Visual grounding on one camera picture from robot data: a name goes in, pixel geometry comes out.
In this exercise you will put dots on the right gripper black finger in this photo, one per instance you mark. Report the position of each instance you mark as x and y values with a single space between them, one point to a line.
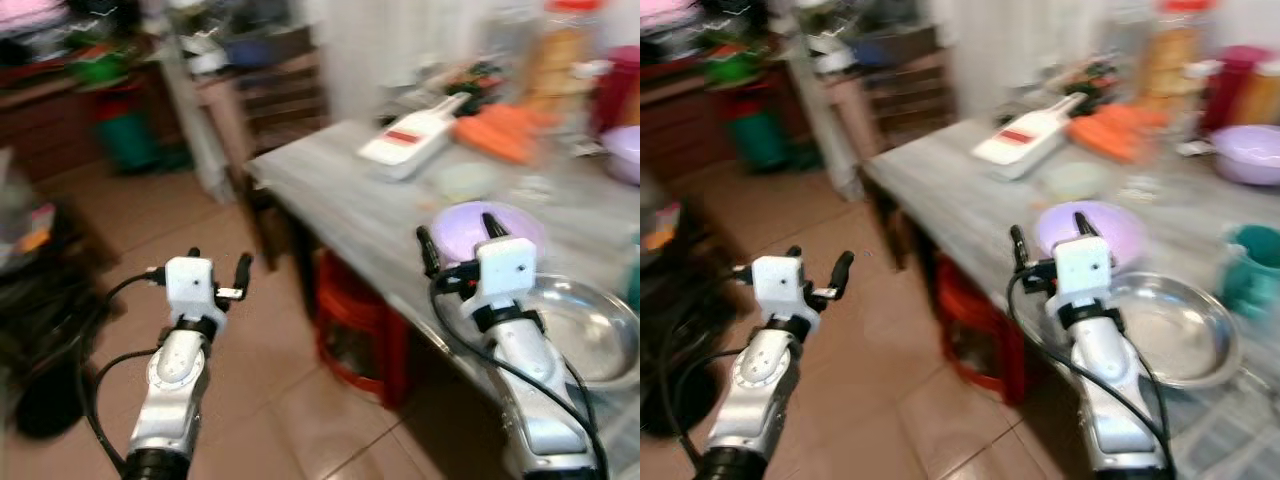
1086 226
495 228
1019 250
428 252

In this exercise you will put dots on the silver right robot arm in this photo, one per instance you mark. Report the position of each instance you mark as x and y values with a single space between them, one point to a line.
1115 400
540 400

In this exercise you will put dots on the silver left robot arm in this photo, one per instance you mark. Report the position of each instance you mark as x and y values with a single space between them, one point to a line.
172 390
755 390

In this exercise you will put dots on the large lilac plastic bowl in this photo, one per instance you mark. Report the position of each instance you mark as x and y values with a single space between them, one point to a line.
462 225
1125 235

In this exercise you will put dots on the small green-lidded clear container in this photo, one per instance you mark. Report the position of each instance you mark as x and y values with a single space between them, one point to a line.
466 181
1073 181

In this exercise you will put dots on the clear drinking glass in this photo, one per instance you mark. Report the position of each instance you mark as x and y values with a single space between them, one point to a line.
535 170
1148 170

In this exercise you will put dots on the red plastic stool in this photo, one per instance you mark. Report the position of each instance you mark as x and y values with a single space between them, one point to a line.
975 330
360 330

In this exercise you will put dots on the orange carrot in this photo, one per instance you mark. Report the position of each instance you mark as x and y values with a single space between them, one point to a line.
1102 142
508 130
525 117
1118 129
1135 116
492 143

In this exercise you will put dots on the white slicer with red label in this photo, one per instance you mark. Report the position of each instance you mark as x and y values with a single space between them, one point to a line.
1025 140
410 140

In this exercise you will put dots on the green bucket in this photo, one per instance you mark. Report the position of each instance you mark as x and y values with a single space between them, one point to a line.
128 138
760 138

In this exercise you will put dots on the stainless steel plate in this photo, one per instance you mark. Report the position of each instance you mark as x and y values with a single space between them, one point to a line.
590 335
1180 330

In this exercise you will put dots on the green snack package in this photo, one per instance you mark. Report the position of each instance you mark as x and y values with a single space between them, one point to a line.
482 82
1100 80

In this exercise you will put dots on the small lilac plastic bowl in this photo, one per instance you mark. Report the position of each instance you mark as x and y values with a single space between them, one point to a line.
625 155
1250 155

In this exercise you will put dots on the teal cup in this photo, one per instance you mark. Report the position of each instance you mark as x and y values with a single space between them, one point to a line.
1255 275
635 288

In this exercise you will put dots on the black bag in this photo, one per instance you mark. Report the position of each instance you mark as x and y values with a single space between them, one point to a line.
45 330
660 340

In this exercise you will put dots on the dark wooden cabinet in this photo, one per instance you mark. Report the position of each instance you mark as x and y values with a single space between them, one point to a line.
270 95
900 95

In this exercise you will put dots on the red-lidded cracker jar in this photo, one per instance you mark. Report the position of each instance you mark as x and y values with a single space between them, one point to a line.
1182 58
572 60

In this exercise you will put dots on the dark red canister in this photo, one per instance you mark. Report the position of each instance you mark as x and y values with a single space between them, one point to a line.
622 90
1230 88

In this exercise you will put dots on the white hanging towel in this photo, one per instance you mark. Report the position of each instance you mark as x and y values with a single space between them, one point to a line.
1000 55
380 55

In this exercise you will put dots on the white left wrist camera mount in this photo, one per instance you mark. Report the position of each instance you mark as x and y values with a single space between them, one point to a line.
190 288
776 286

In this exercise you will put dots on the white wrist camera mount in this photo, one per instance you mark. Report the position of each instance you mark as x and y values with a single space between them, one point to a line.
505 272
776 286
190 288
1084 270

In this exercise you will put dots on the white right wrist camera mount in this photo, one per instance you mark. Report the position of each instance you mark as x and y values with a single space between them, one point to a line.
505 272
1084 270

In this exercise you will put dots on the white post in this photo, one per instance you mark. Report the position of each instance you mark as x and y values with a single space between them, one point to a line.
200 130
825 130

